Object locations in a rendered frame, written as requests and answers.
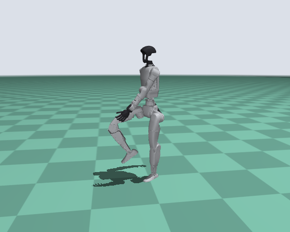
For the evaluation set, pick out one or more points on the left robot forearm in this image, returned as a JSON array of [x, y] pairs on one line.
[[137, 100]]

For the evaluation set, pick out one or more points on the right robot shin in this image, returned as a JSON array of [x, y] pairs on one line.
[[121, 140]]

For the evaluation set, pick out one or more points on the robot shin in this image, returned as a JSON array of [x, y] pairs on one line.
[[154, 156], [121, 140]]

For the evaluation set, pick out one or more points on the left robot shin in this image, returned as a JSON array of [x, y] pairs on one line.
[[154, 156]]

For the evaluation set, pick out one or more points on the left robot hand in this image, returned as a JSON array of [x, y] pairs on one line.
[[124, 114]]

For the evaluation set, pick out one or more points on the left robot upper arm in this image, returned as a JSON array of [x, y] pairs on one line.
[[153, 75]]

